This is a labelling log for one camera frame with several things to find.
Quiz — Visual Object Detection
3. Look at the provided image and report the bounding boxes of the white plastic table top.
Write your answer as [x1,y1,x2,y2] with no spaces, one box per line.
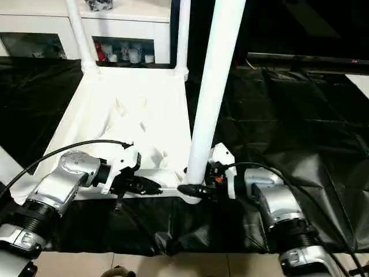
[10,65,203,206]

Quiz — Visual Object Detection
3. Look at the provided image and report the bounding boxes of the dark grey bundle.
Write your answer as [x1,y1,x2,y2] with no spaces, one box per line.
[84,0,114,12]

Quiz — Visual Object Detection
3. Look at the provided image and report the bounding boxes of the white glass-door cabinet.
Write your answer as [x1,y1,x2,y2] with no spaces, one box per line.
[0,0,171,65]

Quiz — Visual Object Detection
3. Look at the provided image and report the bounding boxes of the white plastic table leg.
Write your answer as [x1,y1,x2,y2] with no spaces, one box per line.
[186,0,247,186]
[174,0,192,81]
[0,145,26,186]
[65,0,102,76]

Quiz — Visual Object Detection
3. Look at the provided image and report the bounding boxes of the black left wrist camera cable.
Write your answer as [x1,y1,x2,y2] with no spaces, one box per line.
[0,139,135,200]

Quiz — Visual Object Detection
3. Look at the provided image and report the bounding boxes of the black tripod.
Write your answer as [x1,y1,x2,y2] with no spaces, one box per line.
[348,267,369,277]

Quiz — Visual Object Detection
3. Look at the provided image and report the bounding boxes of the black mat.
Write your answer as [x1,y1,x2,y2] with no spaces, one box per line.
[0,56,369,256]

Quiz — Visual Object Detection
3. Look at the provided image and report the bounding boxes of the long black bar device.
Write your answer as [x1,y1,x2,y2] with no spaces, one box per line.
[247,51,369,70]

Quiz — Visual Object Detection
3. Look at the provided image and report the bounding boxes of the white flat board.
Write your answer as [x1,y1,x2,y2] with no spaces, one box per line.
[345,73,369,99]

